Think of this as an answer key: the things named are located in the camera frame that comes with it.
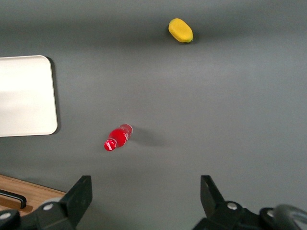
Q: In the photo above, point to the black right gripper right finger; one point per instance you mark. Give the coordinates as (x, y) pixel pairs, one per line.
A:
(213, 206)

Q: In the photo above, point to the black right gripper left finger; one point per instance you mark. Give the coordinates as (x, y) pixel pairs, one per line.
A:
(76, 201)

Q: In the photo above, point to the beige rectangular tray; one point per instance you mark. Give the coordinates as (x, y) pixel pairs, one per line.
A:
(24, 95)

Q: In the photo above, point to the wooden drawer front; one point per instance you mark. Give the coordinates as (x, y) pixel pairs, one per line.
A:
(38, 195)

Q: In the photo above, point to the wooden drawer cabinet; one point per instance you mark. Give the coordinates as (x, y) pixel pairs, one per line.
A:
(9, 178)

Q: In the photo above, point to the red plastic bottle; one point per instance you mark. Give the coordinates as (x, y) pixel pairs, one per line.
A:
(118, 137)

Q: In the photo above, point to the dark grey table mat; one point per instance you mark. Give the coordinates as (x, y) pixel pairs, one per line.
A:
(192, 107)

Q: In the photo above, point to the yellow toy fruit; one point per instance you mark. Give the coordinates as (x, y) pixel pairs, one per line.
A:
(180, 30)

